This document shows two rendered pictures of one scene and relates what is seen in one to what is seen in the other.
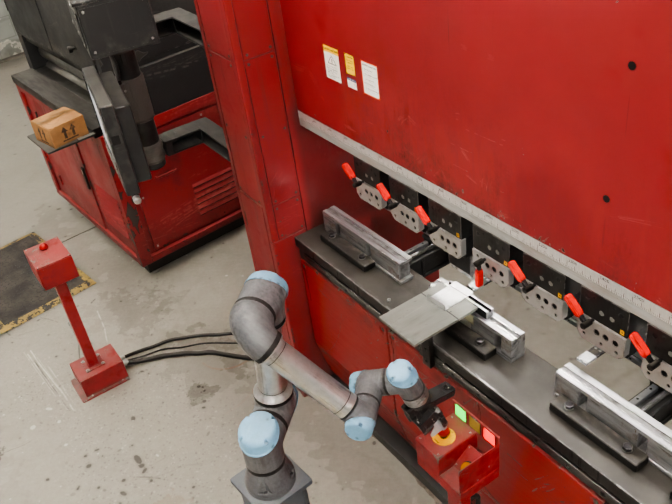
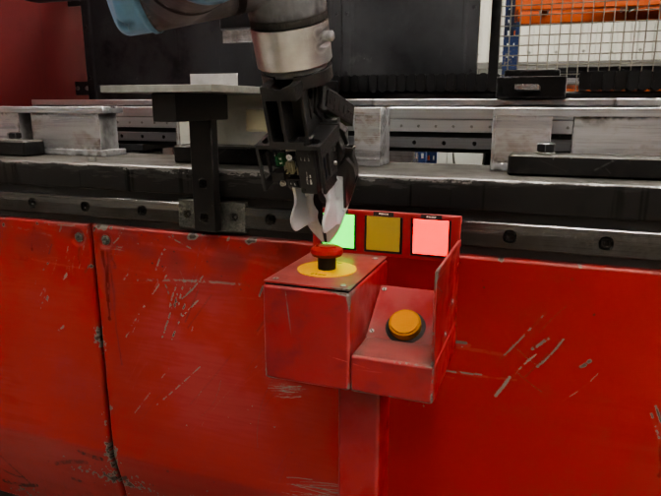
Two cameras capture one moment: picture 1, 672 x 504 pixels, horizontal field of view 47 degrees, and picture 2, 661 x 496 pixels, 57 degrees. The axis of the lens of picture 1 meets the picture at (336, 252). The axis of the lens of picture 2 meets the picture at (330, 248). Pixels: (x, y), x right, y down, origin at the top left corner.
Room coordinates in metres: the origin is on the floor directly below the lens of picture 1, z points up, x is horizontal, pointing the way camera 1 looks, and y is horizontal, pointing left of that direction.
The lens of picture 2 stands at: (1.01, 0.21, 0.98)
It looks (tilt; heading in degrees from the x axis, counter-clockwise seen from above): 13 degrees down; 320
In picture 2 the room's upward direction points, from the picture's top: straight up
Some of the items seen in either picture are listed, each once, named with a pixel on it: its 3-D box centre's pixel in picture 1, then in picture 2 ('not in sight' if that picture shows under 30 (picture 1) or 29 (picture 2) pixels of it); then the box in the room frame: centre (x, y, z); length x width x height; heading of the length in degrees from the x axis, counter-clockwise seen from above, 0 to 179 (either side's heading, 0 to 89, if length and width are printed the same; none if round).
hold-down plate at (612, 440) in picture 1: (596, 431); (620, 166); (1.40, -0.64, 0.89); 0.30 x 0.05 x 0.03; 30
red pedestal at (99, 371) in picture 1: (74, 318); not in sight; (2.90, 1.27, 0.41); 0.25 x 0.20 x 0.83; 120
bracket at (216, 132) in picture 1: (202, 147); not in sight; (2.94, 0.49, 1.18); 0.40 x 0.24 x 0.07; 30
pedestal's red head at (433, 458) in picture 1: (456, 450); (366, 294); (1.52, -0.27, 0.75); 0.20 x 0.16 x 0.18; 30
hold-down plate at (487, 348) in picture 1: (458, 331); (257, 155); (1.89, -0.36, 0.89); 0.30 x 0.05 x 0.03; 30
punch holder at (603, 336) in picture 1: (612, 316); not in sight; (1.45, -0.68, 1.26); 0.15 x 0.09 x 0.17; 30
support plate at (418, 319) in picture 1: (428, 313); (205, 90); (1.88, -0.26, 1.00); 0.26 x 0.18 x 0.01; 120
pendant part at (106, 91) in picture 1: (118, 127); not in sight; (2.72, 0.75, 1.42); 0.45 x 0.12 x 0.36; 19
